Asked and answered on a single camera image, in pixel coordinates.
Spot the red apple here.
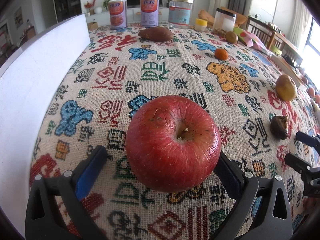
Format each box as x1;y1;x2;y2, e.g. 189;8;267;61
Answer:
125;95;221;193

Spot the brown sweet potato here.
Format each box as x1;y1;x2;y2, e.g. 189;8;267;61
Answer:
138;27;174;42

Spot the yellow-brown pear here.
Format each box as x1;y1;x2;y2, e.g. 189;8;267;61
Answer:
276;74;297;101

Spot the patterned woven tablecloth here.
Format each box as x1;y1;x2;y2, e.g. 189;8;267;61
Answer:
26;24;319;239

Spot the wooden chair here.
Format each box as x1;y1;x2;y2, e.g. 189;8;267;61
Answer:
246;16;303;67

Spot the pink patterned bag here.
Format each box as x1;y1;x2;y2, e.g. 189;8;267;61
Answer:
233;27;268;54

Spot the small orange tangerine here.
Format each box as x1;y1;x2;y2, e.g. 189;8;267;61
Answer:
214;48;228;61

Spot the brown kiwi fruit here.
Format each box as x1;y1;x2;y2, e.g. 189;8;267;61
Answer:
225;31;238;44

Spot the tan cushion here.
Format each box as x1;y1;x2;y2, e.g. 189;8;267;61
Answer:
198;7;248;28

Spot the clear container black lid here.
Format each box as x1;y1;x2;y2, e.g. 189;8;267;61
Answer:
213;8;236;32

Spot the small yellow-lid jar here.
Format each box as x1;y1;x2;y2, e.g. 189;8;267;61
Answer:
194;18;208;31

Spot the clear glass jar gold lid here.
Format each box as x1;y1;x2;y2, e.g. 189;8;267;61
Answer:
168;0;194;29

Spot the brown cardboard box on floor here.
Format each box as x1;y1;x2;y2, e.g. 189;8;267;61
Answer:
87;22;98;31

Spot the white tv cabinet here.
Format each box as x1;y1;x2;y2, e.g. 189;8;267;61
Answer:
85;6;173;28

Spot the red flower vase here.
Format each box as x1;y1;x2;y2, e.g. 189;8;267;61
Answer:
84;0;96;16

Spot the orange-label can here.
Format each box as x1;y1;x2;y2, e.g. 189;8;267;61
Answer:
108;0;127;30

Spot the potted green plant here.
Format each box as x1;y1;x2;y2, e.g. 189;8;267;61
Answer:
103;0;112;11

